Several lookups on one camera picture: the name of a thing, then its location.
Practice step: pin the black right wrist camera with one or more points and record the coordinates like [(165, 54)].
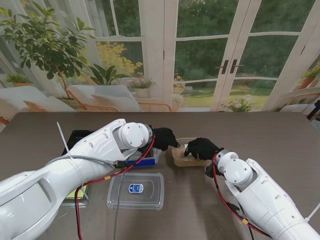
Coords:
[(210, 171)]

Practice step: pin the black tripod stand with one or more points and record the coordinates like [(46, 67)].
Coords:
[(315, 110)]

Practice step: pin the black plastic food tray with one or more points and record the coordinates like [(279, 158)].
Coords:
[(75, 138)]

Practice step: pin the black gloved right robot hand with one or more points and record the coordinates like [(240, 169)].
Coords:
[(202, 148)]

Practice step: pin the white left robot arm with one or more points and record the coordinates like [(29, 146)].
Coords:
[(87, 150)]

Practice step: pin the clear lid with white label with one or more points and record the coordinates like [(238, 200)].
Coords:
[(180, 151)]

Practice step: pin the clear container with blue clips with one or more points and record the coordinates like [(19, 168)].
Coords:
[(147, 162)]

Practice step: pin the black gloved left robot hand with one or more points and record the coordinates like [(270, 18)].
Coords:
[(165, 138)]

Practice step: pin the clear lid with green sheet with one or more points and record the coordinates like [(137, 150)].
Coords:
[(72, 195)]

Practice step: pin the brown kraft paper bowl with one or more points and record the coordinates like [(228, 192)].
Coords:
[(187, 163)]

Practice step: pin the clear lid with blue sticker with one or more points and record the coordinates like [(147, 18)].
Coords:
[(150, 197)]

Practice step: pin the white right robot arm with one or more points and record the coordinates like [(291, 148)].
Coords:
[(265, 200)]

